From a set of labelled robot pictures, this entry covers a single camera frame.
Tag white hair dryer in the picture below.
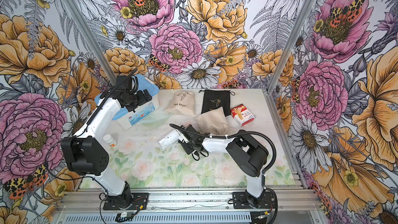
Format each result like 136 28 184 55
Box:
159 130 200 161

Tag beige cloth bag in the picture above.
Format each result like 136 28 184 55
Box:
194 107 238 136
165 90 195 116

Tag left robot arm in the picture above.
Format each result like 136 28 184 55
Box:
61 73 152 210

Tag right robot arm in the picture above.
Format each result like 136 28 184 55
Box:
170 124 276 208

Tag black hair dryer pouch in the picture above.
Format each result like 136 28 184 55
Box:
199 89 235 116

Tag blue lidded storage box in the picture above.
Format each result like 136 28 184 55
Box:
112 74 160 130

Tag small white pill bottle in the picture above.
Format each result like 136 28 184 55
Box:
103 134 117 147

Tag red white bandage box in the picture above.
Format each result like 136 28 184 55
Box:
231 104 255 127

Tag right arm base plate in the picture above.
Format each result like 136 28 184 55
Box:
230 191 277 209

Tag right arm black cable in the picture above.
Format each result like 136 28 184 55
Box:
169 123 279 224

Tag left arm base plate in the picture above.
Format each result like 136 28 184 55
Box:
103 193 149 211

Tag aluminium front rail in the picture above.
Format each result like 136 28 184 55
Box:
53 187 327 224

